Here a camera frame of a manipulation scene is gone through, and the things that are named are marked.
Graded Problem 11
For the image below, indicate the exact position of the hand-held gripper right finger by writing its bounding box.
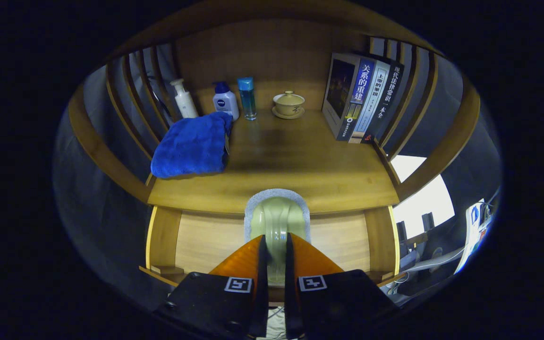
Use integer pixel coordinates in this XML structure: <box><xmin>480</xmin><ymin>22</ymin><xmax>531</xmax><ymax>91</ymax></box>
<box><xmin>284</xmin><ymin>232</ymin><xmax>398</xmax><ymax>340</ymax></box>

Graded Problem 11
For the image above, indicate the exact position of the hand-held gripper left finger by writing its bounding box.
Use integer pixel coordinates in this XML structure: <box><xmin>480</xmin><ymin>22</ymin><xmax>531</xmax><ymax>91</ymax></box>
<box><xmin>154</xmin><ymin>235</ymin><xmax>269</xmax><ymax>340</ymax></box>

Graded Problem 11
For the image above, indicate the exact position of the wooden drawer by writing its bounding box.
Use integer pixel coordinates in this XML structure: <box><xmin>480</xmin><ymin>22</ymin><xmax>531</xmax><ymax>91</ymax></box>
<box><xmin>139</xmin><ymin>205</ymin><xmax>407</xmax><ymax>303</ymax></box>

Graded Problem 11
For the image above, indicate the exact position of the wooden countertop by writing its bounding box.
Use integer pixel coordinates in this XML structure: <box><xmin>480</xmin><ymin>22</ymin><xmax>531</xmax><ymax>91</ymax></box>
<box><xmin>147</xmin><ymin>80</ymin><xmax>400</xmax><ymax>215</ymax></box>

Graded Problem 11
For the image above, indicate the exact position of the blue towel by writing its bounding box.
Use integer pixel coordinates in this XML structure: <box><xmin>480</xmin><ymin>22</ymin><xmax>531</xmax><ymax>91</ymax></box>
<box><xmin>151</xmin><ymin>111</ymin><xmax>233</xmax><ymax>179</ymax></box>

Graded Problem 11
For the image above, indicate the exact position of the beige lidded tea cup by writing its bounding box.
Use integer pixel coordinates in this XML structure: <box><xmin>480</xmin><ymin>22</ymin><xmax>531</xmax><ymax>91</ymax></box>
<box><xmin>272</xmin><ymin>91</ymin><xmax>306</xmax><ymax>120</ymax></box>

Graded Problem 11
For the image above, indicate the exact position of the clear blue bottle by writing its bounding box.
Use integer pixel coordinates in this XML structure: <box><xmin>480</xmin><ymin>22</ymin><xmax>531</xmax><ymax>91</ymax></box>
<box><xmin>237</xmin><ymin>77</ymin><xmax>257</xmax><ymax>121</ymax></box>

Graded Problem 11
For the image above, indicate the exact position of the white bottle with blue cap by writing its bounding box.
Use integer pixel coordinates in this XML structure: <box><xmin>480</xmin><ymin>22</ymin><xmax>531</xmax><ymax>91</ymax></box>
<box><xmin>212</xmin><ymin>81</ymin><xmax>240</xmax><ymax>122</ymax></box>

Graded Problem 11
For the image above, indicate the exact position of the black backdrop cloth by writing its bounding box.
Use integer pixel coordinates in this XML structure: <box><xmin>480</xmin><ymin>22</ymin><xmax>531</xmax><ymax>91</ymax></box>
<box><xmin>55</xmin><ymin>38</ymin><xmax>502</xmax><ymax>293</ymax></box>

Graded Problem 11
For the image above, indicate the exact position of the book with blue spine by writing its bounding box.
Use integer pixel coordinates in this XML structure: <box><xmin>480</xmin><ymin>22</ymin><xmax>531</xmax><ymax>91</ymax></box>
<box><xmin>322</xmin><ymin>52</ymin><xmax>376</xmax><ymax>141</ymax></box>

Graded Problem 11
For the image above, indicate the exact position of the book with pale spine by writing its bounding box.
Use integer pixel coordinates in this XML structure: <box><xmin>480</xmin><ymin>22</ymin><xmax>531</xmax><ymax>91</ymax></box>
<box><xmin>349</xmin><ymin>60</ymin><xmax>391</xmax><ymax>144</ymax></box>

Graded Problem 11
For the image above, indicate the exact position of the white pump bottle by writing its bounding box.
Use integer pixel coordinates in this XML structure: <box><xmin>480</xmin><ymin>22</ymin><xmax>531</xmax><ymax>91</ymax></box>
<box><xmin>170</xmin><ymin>78</ymin><xmax>199</xmax><ymax>119</ymax></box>

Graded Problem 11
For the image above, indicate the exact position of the book with black spine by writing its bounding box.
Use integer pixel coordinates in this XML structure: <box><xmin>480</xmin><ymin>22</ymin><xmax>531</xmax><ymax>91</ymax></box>
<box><xmin>361</xmin><ymin>61</ymin><xmax>405</xmax><ymax>145</ymax></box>

